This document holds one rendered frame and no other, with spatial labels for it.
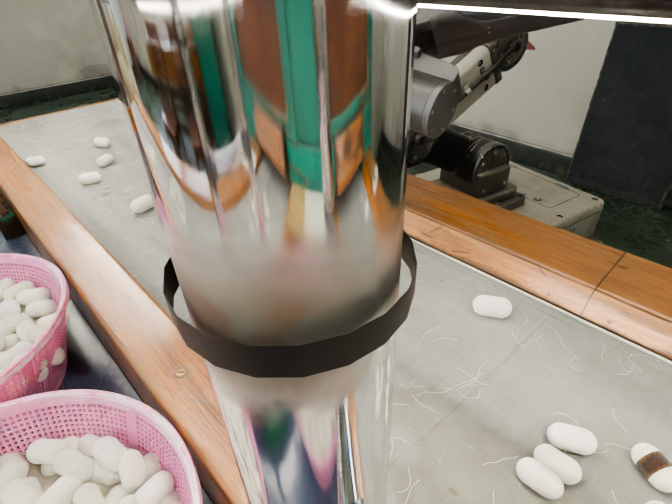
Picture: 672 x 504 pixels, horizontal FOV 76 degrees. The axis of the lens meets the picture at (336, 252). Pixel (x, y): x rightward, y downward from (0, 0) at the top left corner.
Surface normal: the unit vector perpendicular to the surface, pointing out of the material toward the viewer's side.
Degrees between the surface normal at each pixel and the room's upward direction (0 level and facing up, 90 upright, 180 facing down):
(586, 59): 90
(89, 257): 0
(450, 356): 0
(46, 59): 90
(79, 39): 90
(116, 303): 0
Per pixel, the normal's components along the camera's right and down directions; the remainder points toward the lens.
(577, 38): -0.75, 0.40
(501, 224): -0.04, -0.82
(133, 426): -0.40, 0.26
